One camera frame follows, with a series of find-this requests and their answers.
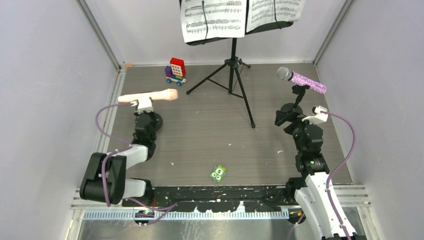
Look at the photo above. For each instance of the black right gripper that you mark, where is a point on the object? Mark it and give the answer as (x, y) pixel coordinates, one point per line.
(293, 116)

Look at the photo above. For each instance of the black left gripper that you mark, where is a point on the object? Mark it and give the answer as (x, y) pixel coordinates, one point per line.
(137, 114)

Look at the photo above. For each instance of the black microphone stand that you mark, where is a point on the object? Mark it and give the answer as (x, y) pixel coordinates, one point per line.
(299, 91)
(158, 120)

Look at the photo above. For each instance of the beige microphone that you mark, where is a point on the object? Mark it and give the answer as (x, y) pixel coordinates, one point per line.
(169, 94)

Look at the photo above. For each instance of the black music stand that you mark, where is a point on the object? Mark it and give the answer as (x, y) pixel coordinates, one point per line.
(233, 63)

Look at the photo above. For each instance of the sheet music page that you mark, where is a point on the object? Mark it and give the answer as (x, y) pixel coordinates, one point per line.
(264, 15)
(203, 20)

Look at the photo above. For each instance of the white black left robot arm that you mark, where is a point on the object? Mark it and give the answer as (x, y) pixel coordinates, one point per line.
(105, 179)

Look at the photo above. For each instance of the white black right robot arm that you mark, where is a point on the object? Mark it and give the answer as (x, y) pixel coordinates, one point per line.
(314, 191)

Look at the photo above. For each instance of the purple glitter microphone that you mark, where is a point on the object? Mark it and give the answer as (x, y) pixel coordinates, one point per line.
(286, 74)

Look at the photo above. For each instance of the colourful toy block truck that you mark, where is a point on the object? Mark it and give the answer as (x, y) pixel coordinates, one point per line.
(175, 72)

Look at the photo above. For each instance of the green toy block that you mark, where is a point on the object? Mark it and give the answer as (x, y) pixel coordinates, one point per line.
(218, 173)

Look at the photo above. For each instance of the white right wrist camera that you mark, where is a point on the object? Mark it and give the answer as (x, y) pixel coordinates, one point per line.
(319, 116)

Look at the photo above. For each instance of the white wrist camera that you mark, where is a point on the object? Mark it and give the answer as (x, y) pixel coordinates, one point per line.
(319, 116)
(142, 105)

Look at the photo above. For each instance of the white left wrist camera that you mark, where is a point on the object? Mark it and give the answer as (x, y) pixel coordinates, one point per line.
(142, 105)

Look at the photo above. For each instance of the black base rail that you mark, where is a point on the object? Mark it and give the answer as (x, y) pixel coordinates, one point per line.
(220, 198)

